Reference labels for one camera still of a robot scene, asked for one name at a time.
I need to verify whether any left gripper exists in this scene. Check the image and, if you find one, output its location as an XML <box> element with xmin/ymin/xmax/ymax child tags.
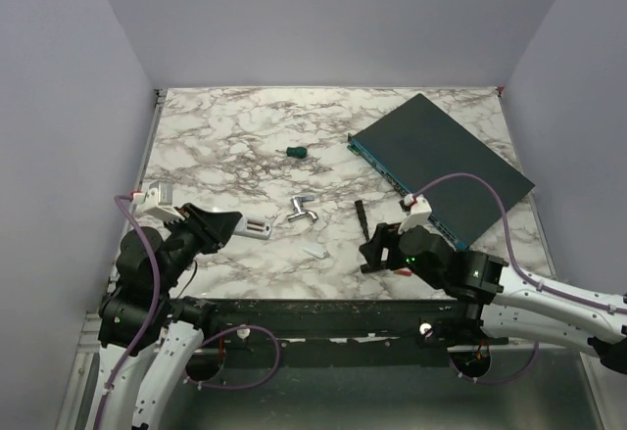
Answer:
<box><xmin>157</xmin><ymin>201</ymin><xmax>242</xmax><ymax>294</ymax></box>

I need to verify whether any white remote control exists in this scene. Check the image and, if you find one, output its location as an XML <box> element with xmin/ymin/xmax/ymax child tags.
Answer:
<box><xmin>233</xmin><ymin>215</ymin><xmax>272</xmax><ymax>240</ymax></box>

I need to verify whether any white battery cover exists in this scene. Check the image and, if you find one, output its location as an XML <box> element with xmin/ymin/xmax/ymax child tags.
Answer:
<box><xmin>303</xmin><ymin>244</ymin><xmax>328</xmax><ymax>259</ymax></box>

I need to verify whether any red battery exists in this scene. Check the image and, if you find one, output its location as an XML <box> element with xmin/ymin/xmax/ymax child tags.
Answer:
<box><xmin>395</xmin><ymin>269</ymin><xmax>413</xmax><ymax>277</ymax></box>

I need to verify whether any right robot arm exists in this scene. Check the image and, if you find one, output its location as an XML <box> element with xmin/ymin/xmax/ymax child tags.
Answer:
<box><xmin>359</xmin><ymin>223</ymin><xmax>626</xmax><ymax>374</ymax></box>

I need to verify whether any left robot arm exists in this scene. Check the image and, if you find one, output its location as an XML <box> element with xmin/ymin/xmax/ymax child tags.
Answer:
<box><xmin>86</xmin><ymin>204</ymin><xmax>243</xmax><ymax>429</ymax></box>

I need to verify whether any black hammer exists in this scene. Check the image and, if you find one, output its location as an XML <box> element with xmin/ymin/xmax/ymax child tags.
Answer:
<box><xmin>354</xmin><ymin>200</ymin><xmax>370</xmax><ymax>242</ymax></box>

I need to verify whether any chrome faucet tap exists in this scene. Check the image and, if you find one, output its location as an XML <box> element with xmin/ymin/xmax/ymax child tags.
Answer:
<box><xmin>286</xmin><ymin>195</ymin><xmax>318</xmax><ymax>222</ymax></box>

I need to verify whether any green stubby screwdriver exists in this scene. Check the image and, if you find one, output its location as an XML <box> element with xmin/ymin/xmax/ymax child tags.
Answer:
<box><xmin>278</xmin><ymin>146</ymin><xmax>308</xmax><ymax>160</ymax></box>

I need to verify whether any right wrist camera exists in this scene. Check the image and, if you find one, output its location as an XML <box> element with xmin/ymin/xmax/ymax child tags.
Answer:
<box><xmin>398</xmin><ymin>194</ymin><xmax>432</xmax><ymax>234</ymax></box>

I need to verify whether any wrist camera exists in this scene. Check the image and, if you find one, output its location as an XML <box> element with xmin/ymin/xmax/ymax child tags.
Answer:
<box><xmin>398</xmin><ymin>194</ymin><xmax>432</xmax><ymax>234</ymax></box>
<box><xmin>140</xmin><ymin>181</ymin><xmax>179</xmax><ymax>223</ymax></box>

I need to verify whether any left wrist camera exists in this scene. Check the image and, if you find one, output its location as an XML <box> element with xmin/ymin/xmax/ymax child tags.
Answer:
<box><xmin>140</xmin><ymin>181</ymin><xmax>179</xmax><ymax>223</ymax></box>

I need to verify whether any dark network switch box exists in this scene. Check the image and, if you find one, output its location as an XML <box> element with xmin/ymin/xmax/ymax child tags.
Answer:
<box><xmin>349</xmin><ymin>94</ymin><xmax>534</xmax><ymax>250</ymax></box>

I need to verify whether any aluminium frame rail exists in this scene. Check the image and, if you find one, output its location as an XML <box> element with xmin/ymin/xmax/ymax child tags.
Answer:
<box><xmin>75</xmin><ymin>307</ymin><xmax>599</xmax><ymax>353</ymax></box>

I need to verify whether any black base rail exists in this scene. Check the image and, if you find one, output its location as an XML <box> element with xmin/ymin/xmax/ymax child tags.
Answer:
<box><xmin>186</xmin><ymin>299</ymin><xmax>488</xmax><ymax>378</ymax></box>

